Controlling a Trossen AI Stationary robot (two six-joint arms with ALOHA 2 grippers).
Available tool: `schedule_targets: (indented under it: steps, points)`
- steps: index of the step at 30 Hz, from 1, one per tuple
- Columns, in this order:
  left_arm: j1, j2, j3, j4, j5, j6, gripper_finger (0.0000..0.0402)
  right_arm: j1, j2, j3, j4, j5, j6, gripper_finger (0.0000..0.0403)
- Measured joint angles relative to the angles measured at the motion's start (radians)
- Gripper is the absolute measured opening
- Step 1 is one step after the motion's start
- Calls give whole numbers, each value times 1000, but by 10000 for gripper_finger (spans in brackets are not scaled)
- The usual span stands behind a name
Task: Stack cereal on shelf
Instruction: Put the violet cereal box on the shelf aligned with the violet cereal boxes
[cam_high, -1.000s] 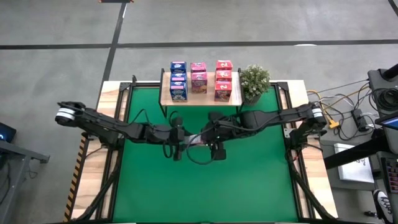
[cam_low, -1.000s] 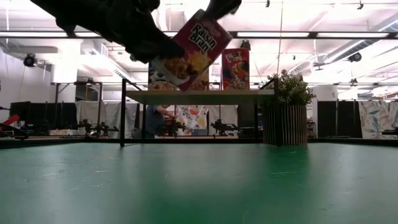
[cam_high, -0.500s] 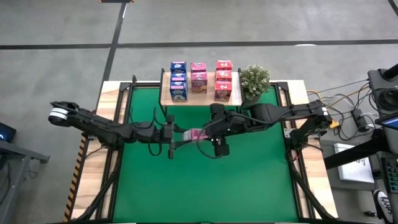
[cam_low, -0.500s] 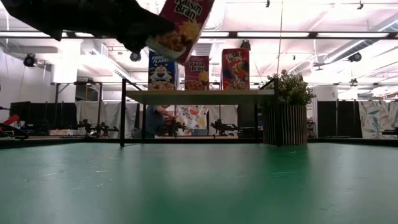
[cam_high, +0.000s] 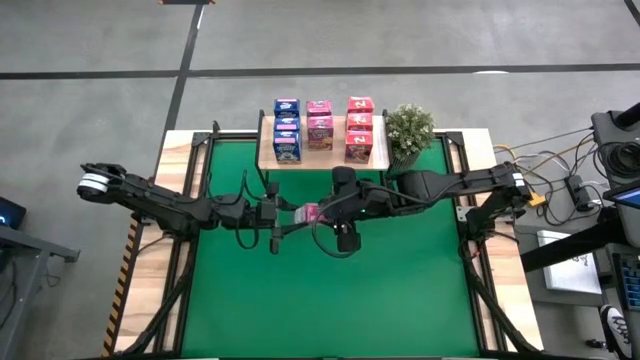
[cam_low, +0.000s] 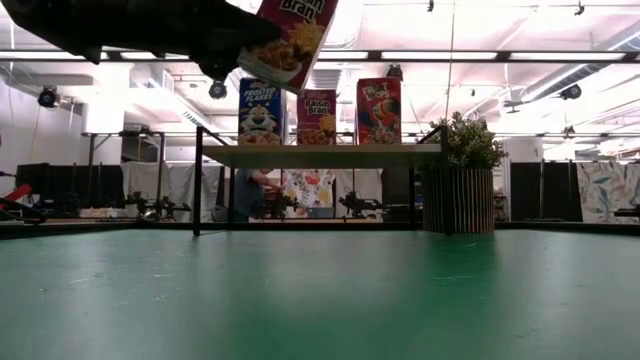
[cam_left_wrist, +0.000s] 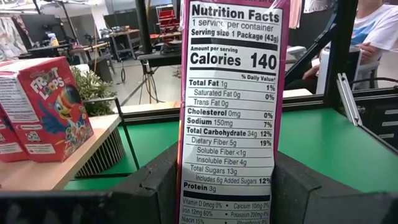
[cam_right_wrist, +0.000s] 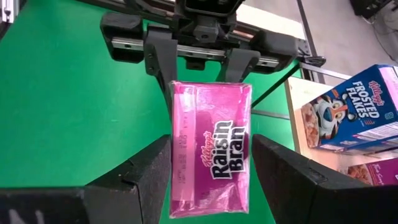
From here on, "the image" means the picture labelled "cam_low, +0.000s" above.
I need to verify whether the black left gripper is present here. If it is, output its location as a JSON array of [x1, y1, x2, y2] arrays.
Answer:
[[148, 0, 285, 84]]

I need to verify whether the pink Raisin Bran cereal box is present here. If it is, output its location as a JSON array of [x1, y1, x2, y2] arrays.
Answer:
[[296, 88, 338, 147], [236, 0, 340, 95]]

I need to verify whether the blue Frosted Flakes cereal box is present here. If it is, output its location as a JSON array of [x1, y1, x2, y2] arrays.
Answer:
[[237, 76, 290, 147]]

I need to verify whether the red Froot Loops cereal box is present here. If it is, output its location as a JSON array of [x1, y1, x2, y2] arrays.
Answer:
[[355, 76, 403, 147]]

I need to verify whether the person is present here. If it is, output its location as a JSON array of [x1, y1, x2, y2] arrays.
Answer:
[[233, 168, 281, 224]]

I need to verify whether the floral print cloth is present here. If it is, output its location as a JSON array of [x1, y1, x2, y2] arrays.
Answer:
[[281, 168, 337, 219]]

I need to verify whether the white draped cloth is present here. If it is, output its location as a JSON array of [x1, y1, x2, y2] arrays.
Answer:
[[119, 160, 224, 224], [335, 168, 384, 219]]

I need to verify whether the black metal rack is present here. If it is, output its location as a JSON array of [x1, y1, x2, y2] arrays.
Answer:
[[81, 129, 167, 221]]

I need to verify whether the black overhead light bar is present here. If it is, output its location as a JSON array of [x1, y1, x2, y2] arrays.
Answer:
[[0, 48, 640, 65]]

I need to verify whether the black partition panel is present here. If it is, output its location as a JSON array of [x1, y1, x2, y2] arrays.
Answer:
[[509, 160, 584, 223], [14, 162, 125, 204]]

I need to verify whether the green plant in ribbed pot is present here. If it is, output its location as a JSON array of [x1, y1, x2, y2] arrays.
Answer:
[[419, 110, 509, 235]]

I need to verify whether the green table mat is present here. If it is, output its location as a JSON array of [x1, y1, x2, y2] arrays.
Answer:
[[0, 228, 640, 360]]

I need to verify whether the red object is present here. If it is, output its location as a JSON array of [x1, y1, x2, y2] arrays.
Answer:
[[0, 183, 32, 211]]

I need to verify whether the leaf print cloth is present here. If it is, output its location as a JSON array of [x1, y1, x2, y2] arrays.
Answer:
[[576, 162, 640, 225]]

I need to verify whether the wooden shelf black metal frame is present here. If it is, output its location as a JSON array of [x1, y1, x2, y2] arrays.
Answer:
[[192, 124, 454, 237]]

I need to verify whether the black metal table frame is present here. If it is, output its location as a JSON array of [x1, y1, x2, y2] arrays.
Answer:
[[0, 219, 640, 240]]

